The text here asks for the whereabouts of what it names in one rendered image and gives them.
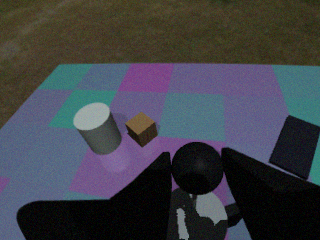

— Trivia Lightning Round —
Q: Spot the small brown cube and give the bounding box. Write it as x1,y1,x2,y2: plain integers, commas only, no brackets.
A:
125,112,158,148

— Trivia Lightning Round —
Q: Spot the black cylinder with grey top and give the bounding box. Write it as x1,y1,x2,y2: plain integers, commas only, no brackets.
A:
73,102,122,155

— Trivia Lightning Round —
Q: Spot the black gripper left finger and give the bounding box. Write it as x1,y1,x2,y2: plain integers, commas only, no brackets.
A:
17,152,172,240

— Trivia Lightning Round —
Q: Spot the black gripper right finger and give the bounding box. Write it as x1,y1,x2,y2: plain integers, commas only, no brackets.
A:
221,148,320,240

